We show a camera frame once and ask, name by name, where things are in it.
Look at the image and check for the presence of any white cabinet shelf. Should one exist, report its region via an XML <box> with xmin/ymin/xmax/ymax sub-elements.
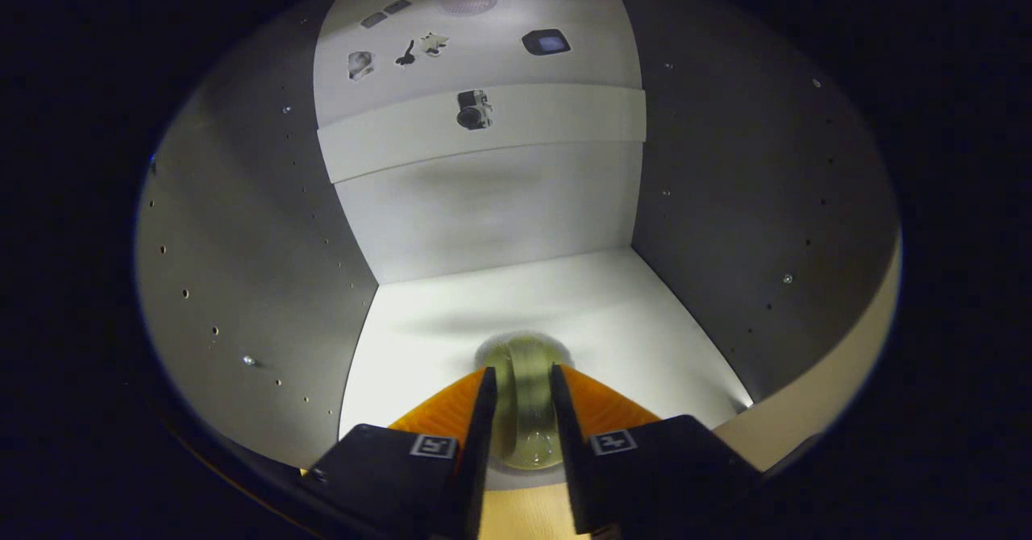
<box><xmin>316</xmin><ymin>83</ymin><xmax>648</xmax><ymax>185</ymax></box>

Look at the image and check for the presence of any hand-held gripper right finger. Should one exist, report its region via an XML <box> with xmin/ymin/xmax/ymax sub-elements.
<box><xmin>549</xmin><ymin>363</ymin><xmax>763</xmax><ymax>537</ymax></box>

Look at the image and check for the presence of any green translucent cup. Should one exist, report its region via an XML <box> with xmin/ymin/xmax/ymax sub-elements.
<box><xmin>474</xmin><ymin>332</ymin><xmax>573</xmax><ymax>471</ymax></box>

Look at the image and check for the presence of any grey cabinet body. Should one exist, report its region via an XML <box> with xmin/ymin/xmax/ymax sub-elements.
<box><xmin>135</xmin><ymin>0</ymin><xmax>901</xmax><ymax>517</ymax></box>

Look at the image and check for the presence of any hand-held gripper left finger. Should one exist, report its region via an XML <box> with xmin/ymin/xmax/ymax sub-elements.
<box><xmin>300</xmin><ymin>367</ymin><xmax>498</xmax><ymax>540</ymax></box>

